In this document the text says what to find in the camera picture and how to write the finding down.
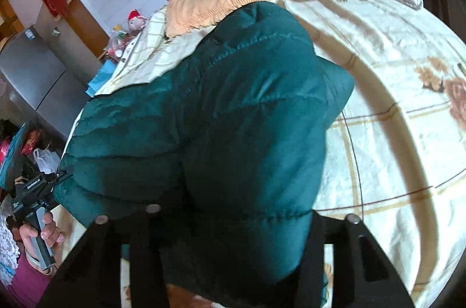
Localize blue bag beside bed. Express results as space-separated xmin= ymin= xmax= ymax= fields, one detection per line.
xmin=86 ymin=59 xmax=116 ymax=97

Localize green quilted puffer jacket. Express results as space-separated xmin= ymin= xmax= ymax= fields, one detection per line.
xmin=52 ymin=1 xmax=356 ymax=308

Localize white plastic bag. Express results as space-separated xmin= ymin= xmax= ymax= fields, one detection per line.
xmin=32 ymin=149 xmax=61 ymax=174

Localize person's left hand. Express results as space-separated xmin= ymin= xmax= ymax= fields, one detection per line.
xmin=19 ymin=212 xmax=64 ymax=259

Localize plush pig red hat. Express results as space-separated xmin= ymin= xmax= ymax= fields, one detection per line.
xmin=127 ymin=10 xmax=147 ymax=34

